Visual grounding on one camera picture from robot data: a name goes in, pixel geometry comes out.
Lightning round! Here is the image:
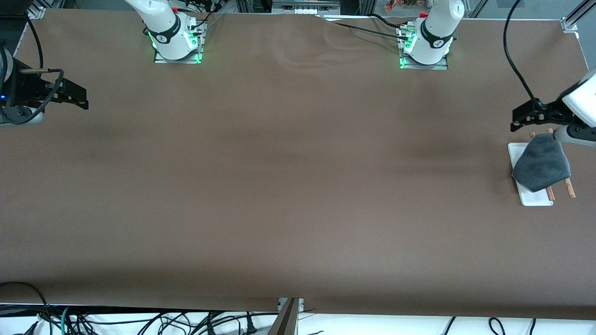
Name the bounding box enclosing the grey and pink towel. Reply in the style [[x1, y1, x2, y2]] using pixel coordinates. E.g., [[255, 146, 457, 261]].
[[511, 134, 572, 193]]

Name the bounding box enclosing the white rack with wooden bars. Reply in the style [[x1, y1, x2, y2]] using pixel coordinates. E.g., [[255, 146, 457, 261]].
[[508, 128, 577, 207]]

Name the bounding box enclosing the orange objects pile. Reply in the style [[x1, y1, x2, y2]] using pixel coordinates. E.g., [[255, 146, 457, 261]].
[[385, 0, 431, 13]]

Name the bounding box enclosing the white power strip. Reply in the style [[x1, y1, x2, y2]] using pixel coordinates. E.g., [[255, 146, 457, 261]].
[[271, 0, 341, 15]]

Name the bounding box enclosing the brown table cover sheet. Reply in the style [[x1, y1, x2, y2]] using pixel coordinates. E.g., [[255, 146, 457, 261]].
[[0, 8, 596, 322]]

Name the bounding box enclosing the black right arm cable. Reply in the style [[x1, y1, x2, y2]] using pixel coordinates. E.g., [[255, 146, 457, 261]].
[[0, 15, 65, 125]]

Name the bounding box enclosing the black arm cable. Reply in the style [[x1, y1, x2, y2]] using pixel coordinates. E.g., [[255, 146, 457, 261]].
[[0, 15, 65, 125], [502, 0, 543, 110]]

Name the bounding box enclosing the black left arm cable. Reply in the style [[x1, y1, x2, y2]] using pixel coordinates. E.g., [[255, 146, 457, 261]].
[[502, 0, 543, 110]]

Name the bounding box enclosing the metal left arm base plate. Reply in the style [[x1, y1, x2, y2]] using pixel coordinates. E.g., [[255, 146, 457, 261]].
[[396, 23, 449, 71]]

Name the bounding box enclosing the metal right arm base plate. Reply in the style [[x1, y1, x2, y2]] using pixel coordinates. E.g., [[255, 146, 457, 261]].
[[154, 21, 208, 65]]

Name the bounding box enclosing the black cable across table cover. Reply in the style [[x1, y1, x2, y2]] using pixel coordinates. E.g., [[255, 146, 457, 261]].
[[324, 13, 413, 43]]

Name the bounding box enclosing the thick black floor cable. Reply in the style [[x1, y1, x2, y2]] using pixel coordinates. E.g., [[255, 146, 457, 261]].
[[0, 281, 53, 335]]

